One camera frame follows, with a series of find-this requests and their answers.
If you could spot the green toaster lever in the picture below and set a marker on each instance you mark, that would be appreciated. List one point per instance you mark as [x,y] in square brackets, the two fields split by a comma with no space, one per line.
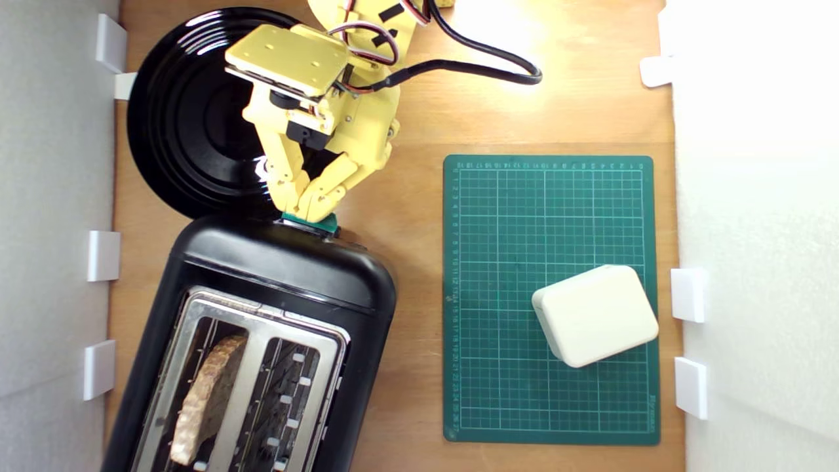
[329,227]

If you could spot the black two-slot toaster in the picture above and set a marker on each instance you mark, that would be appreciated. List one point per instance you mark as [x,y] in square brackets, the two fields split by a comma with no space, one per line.
[275,262]

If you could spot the black round plate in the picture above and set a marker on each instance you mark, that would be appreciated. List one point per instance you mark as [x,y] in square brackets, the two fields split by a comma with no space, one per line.
[177,131]

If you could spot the green cutting mat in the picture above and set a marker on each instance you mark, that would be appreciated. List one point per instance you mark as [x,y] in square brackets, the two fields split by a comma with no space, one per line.
[498,229]

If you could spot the brown bread slice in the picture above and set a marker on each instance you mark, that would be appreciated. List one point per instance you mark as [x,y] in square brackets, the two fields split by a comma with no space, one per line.
[203,400]

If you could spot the white block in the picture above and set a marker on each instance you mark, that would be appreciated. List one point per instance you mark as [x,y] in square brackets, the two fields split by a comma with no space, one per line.
[596,314]

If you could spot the yellow wrist camera box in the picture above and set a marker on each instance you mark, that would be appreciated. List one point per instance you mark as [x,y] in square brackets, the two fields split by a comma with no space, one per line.
[288,59]

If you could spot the white wall clip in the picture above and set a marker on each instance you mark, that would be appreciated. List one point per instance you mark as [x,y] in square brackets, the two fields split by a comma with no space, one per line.
[688,295]
[124,85]
[111,42]
[103,255]
[655,71]
[691,387]
[98,370]

